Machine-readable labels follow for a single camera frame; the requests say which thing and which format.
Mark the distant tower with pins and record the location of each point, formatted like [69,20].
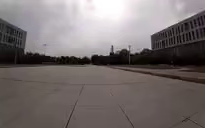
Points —
[112,49]

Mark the row of dark trees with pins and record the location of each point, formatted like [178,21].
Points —
[70,60]

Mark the grey concrete slab plaza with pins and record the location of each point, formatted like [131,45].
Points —
[90,96]

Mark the tall floodlight pole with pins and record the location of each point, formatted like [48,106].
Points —
[44,50]

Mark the raised paved strip with kerb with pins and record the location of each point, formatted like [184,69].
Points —
[176,74]

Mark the long pale building, window rows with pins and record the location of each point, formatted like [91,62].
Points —
[186,35]

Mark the grey building with window rows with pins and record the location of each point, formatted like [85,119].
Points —
[5,36]

